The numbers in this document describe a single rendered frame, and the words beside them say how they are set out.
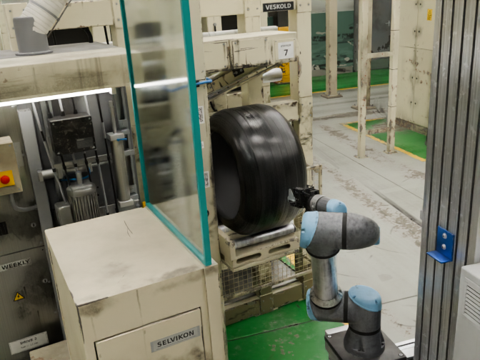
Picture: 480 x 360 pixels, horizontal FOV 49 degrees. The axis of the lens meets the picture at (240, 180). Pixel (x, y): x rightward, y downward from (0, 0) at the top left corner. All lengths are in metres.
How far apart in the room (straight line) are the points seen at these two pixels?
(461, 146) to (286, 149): 0.90
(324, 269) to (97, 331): 0.75
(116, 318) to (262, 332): 2.01
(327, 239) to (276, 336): 1.79
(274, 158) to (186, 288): 0.91
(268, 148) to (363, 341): 0.85
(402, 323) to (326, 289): 1.70
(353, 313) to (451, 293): 0.38
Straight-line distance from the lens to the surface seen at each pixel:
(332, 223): 1.64
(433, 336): 1.93
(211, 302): 1.58
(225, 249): 2.43
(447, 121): 1.64
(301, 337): 3.36
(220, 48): 2.55
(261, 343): 3.33
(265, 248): 2.49
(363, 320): 2.00
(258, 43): 2.64
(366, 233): 1.66
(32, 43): 2.34
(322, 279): 1.84
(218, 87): 2.72
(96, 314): 1.47
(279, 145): 2.28
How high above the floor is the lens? 2.00
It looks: 20 degrees down
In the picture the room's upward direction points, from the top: 4 degrees counter-clockwise
